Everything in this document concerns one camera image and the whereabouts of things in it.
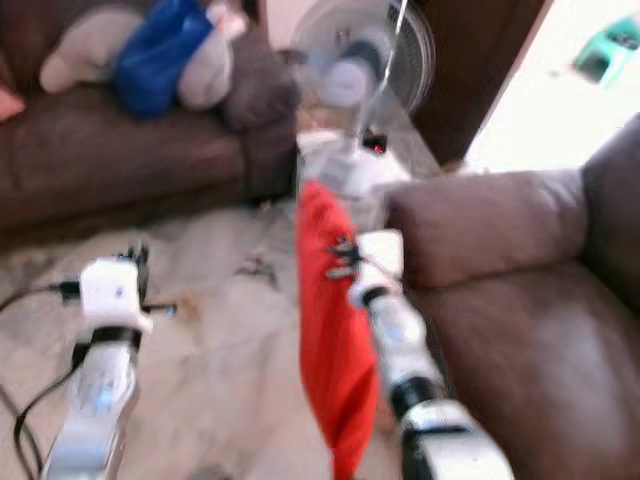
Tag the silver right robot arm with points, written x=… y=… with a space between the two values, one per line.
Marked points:
x=405 y=345

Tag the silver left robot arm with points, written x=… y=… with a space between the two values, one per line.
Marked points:
x=100 y=400

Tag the brown sofa with pillows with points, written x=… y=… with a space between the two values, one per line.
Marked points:
x=120 y=155

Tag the pink pillow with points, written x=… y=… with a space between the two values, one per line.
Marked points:
x=10 y=105

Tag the brown leather sofa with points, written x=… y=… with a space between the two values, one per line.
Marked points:
x=540 y=330

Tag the beige pillow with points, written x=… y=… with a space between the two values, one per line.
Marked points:
x=210 y=70
x=85 y=50

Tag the teal plastic stool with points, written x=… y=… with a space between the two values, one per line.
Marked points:
x=610 y=50

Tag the grey pedestal fan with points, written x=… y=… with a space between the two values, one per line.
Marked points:
x=355 y=75

